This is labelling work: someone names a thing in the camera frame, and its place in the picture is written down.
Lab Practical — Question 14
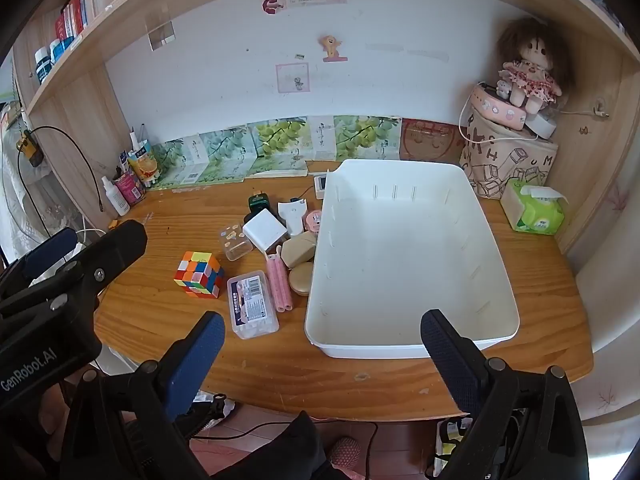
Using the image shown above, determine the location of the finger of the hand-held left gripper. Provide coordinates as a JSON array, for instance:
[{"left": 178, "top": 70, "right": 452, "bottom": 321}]
[
  {"left": 0, "top": 219, "right": 149, "bottom": 318},
  {"left": 0, "top": 234, "right": 81, "bottom": 286}
]

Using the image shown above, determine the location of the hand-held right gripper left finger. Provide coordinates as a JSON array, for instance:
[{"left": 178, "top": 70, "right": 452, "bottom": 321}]
[{"left": 60, "top": 311, "right": 226, "bottom": 480}]

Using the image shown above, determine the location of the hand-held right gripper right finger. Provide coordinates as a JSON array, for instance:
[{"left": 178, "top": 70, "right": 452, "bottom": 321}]
[{"left": 420, "top": 309, "right": 588, "bottom": 480}]

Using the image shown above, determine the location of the clear labelled plastic box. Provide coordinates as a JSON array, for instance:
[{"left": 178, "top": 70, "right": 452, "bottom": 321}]
[{"left": 227, "top": 270, "right": 280, "bottom": 340}]

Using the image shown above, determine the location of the colourful puzzle cube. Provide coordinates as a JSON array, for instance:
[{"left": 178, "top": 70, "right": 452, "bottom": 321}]
[{"left": 173, "top": 251, "right": 225, "bottom": 300}]

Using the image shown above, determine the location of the pink foam hair roller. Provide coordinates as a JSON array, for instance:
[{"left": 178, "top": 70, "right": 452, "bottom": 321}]
[
  {"left": 266, "top": 255, "right": 286, "bottom": 313},
  {"left": 274, "top": 254, "right": 294, "bottom": 311}
]

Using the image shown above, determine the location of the white plastic storage bin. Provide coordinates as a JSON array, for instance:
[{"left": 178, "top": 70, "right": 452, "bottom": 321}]
[{"left": 304, "top": 159, "right": 521, "bottom": 360}]

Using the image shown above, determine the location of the white wall charger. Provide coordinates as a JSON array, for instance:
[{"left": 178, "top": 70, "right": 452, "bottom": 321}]
[{"left": 242, "top": 209, "right": 288, "bottom": 252}]

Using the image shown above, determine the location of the dark green gold-capped bottle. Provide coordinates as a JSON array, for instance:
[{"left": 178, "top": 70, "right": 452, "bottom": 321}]
[{"left": 247, "top": 191, "right": 274, "bottom": 215}]

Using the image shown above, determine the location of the white squeeze bottle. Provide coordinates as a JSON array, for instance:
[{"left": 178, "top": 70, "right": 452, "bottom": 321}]
[{"left": 101, "top": 176, "right": 130, "bottom": 216}]

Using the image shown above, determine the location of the pink cylindrical container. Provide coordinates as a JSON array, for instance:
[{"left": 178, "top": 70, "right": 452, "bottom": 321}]
[{"left": 112, "top": 170, "right": 146, "bottom": 206}]

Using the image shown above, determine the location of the yellow snack packet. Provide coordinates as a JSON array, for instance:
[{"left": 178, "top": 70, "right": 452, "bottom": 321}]
[{"left": 127, "top": 152, "right": 161, "bottom": 188}]

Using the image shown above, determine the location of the yellow and white packet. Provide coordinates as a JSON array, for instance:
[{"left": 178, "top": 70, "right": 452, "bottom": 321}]
[{"left": 432, "top": 417, "right": 473, "bottom": 476}]

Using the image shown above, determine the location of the green grape printed box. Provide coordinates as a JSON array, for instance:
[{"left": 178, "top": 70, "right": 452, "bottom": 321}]
[
  {"left": 302, "top": 115, "right": 402, "bottom": 162},
  {"left": 150, "top": 137, "right": 211, "bottom": 188},
  {"left": 245, "top": 117, "right": 308, "bottom": 178},
  {"left": 197, "top": 127, "right": 261, "bottom": 183}
]

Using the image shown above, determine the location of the yellow and black device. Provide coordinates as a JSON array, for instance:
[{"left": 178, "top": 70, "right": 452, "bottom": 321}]
[{"left": 17, "top": 130, "right": 45, "bottom": 168}]

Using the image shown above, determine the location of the small clear sticker box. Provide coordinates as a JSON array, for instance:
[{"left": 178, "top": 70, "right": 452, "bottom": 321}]
[{"left": 219, "top": 223, "right": 252, "bottom": 262}]

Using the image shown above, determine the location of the beige round compact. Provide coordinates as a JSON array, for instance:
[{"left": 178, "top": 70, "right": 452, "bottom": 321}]
[{"left": 288, "top": 263, "right": 313, "bottom": 297}]

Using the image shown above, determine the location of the pink slipper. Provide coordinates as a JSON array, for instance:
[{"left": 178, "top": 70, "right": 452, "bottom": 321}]
[{"left": 327, "top": 436, "right": 361, "bottom": 471}]

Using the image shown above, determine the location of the beige heart-shaped case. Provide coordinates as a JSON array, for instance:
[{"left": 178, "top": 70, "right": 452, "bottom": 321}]
[{"left": 281, "top": 232, "right": 317, "bottom": 268}]

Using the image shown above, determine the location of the white plastic device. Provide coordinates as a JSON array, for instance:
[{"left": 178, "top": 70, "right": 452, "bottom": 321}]
[{"left": 278, "top": 199, "right": 309, "bottom": 236}]

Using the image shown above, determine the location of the green tissue pack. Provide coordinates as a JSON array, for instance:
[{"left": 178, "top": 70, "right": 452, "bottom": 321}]
[{"left": 500, "top": 178, "right": 566, "bottom": 235}]

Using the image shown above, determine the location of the white bottle blue label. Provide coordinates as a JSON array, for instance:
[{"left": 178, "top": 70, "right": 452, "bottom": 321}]
[{"left": 34, "top": 47, "right": 53, "bottom": 85}]

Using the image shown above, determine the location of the printed canvas bag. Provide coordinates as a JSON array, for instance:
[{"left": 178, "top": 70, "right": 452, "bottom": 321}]
[{"left": 460, "top": 110, "right": 559, "bottom": 200}]

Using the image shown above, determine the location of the red-brown printed box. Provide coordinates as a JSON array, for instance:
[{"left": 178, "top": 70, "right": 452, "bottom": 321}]
[{"left": 399, "top": 118, "right": 468, "bottom": 165}]

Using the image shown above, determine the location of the row of red books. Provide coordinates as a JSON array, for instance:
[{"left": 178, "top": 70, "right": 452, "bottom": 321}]
[{"left": 55, "top": 0, "right": 88, "bottom": 41}]

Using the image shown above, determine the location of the pink framed paper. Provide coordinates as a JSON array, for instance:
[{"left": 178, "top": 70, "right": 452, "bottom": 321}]
[{"left": 276, "top": 62, "right": 311, "bottom": 93}]

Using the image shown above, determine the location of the white round adapter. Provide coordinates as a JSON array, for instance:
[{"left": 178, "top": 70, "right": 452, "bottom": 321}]
[{"left": 522, "top": 112, "right": 558, "bottom": 140}]

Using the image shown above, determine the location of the pink oval case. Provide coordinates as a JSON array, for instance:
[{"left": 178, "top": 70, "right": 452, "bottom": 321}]
[{"left": 470, "top": 82, "right": 528, "bottom": 131}]

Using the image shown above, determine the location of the curly-haired rag doll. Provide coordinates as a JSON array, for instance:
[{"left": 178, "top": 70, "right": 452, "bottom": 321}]
[{"left": 497, "top": 17, "right": 576, "bottom": 113}]

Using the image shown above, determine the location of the thin black cable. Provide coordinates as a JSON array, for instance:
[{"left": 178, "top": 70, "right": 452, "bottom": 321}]
[{"left": 17, "top": 126, "right": 106, "bottom": 213}]

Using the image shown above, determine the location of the black floor cable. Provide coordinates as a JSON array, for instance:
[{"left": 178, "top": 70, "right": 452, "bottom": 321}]
[{"left": 190, "top": 420, "right": 378, "bottom": 480}]

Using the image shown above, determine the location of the cartoon figure wall clip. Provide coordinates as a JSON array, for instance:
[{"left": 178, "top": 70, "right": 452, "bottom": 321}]
[{"left": 320, "top": 35, "right": 347, "bottom": 63}]

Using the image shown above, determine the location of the white wall-hung charging cable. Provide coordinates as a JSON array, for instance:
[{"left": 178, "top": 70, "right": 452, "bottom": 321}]
[{"left": 557, "top": 97, "right": 611, "bottom": 120}]

